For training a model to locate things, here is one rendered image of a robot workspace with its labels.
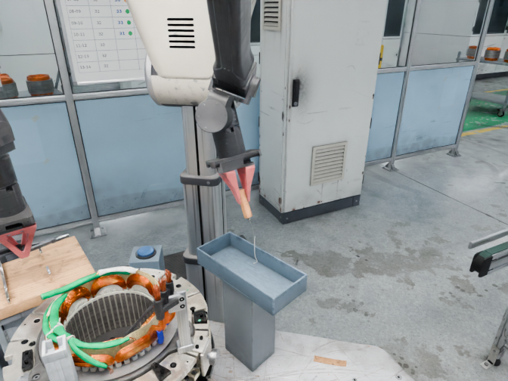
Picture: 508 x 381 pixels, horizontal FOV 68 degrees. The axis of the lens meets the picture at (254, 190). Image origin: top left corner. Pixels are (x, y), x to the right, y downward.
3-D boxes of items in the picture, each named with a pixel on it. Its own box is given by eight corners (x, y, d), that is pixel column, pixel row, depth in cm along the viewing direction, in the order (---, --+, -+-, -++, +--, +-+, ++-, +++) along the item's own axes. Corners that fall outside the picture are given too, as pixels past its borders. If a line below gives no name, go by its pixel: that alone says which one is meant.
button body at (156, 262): (168, 338, 101) (158, 261, 90) (142, 340, 100) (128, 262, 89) (171, 319, 107) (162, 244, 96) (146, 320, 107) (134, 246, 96)
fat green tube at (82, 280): (42, 306, 61) (39, 297, 60) (41, 292, 64) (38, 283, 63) (134, 279, 67) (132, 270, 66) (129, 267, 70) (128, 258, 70)
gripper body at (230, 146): (263, 158, 74) (254, 120, 73) (213, 171, 71) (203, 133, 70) (252, 157, 80) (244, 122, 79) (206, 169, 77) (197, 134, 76)
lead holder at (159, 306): (157, 322, 51) (154, 303, 50) (150, 303, 55) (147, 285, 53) (184, 312, 53) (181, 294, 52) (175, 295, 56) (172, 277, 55)
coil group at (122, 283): (93, 302, 67) (88, 284, 66) (91, 296, 69) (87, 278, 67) (128, 292, 70) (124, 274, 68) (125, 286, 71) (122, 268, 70)
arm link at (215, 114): (261, 78, 73) (220, 63, 73) (255, 73, 62) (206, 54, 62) (240, 136, 76) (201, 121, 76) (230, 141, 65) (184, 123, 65)
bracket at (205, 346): (193, 374, 61) (191, 351, 58) (202, 356, 64) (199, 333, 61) (205, 376, 60) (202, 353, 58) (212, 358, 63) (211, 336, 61)
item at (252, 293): (300, 367, 93) (308, 274, 81) (271, 395, 86) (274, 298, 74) (233, 314, 109) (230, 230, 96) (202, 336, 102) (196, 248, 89)
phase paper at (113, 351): (88, 374, 54) (82, 352, 52) (87, 366, 55) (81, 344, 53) (144, 353, 57) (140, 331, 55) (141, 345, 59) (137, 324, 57)
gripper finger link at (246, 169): (263, 200, 75) (252, 154, 73) (230, 211, 73) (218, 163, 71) (252, 196, 81) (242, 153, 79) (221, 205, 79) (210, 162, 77)
